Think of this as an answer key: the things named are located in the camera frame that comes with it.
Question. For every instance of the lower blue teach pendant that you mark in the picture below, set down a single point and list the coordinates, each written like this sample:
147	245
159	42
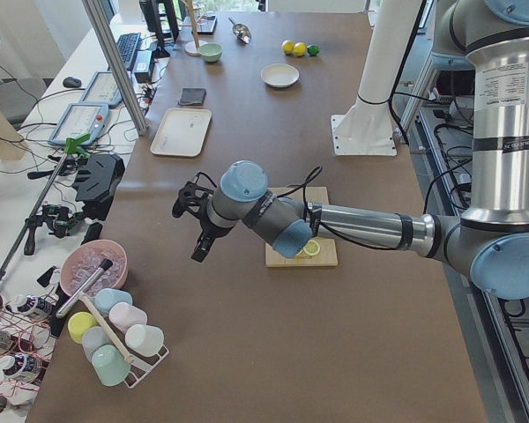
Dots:
79	119

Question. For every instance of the upper blue teach pendant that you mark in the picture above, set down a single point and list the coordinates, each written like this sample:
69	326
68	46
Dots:
102	89

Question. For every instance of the aluminium frame post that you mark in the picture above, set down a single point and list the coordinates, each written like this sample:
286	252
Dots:
101	27

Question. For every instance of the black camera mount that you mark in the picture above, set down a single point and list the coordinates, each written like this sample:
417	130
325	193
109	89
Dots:
193	198

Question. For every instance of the black plastic bracket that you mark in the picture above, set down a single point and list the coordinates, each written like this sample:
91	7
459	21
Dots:
96	181

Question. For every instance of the lemon slice upper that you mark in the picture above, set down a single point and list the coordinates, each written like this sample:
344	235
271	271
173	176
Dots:
311	248

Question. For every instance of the pink cup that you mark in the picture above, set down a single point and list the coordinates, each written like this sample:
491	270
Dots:
124	315

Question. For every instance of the black keyboard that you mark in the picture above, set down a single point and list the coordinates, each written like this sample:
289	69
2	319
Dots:
128	45

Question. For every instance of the black computer mouse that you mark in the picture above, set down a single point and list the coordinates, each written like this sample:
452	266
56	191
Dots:
72	82

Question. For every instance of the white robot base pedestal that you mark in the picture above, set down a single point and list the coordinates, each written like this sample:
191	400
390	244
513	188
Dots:
366	128

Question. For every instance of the blue cup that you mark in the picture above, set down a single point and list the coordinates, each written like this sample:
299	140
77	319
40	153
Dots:
106	298

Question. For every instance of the wooden cutting board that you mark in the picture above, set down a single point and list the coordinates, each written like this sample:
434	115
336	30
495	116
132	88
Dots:
326	254

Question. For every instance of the white cup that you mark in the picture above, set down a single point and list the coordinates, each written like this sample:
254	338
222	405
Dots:
144	339

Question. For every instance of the cream rectangular tray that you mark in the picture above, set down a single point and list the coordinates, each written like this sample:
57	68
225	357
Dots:
181	132

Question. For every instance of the mint green bowl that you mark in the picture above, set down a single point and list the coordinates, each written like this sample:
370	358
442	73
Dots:
211	52

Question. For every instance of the yellow lemon near lime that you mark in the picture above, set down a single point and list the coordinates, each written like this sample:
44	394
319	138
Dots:
299	49

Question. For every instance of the metal scoop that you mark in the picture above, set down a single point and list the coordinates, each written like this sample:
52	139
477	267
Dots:
241	31

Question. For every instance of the yellow lemon far from lime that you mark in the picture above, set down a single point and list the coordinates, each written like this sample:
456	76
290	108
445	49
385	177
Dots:
287	47

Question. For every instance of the wooden cup stand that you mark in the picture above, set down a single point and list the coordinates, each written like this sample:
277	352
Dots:
191	47

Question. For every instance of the black computer monitor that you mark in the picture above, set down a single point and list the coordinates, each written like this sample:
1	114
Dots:
161	20

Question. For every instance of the cream round plate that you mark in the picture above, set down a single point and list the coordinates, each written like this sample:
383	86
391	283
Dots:
279	75

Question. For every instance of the mint cup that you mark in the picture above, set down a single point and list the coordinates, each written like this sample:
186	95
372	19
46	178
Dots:
110	365

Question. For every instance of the white cup rack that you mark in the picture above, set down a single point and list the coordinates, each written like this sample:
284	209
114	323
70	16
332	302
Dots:
140	366

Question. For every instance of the metal muddler in bowl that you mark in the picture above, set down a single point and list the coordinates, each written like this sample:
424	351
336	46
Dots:
105	265

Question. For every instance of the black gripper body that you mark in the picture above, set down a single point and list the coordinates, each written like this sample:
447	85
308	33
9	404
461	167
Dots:
205	229

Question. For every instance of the grey folded cloth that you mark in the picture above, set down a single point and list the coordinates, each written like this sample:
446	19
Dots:
191	96

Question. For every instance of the yellow cup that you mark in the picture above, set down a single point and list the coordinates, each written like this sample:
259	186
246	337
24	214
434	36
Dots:
79	323

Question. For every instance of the blue teach pendant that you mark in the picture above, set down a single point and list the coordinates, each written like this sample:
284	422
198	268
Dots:
102	89
79	119

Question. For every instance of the green lime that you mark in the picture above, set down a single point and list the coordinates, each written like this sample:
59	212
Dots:
313	50

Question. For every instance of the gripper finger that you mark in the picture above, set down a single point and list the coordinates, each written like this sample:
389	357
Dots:
206	245
199	253

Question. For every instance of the grey cup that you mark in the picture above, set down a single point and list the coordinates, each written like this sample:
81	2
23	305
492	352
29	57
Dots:
94	338

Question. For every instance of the pink bowl with ice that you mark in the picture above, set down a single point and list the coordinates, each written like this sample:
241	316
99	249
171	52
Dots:
86	259

